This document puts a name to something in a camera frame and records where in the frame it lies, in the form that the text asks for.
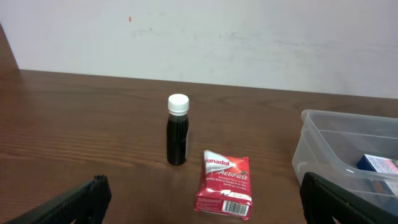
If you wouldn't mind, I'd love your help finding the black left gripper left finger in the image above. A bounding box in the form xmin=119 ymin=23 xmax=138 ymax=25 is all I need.
xmin=7 ymin=175 xmax=112 ymax=224

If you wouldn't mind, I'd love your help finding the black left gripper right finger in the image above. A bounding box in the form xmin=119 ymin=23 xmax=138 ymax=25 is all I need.
xmin=300 ymin=172 xmax=397 ymax=224

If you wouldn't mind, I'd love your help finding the white blue medicine box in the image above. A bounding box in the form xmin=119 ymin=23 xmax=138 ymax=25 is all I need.
xmin=356 ymin=154 xmax=397 ymax=196

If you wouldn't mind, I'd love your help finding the clear plastic container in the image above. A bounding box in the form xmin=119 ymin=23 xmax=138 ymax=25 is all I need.
xmin=292 ymin=110 xmax=397 ymax=214

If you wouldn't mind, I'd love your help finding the red Panadol ActiFast box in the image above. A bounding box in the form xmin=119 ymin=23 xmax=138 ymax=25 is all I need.
xmin=194 ymin=151 xmax=253 ymax=220

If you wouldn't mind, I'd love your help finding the dark bottle white cap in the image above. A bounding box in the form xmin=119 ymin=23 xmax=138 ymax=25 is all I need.
xmin=167 ymin=93 xmax=189 ymax=166

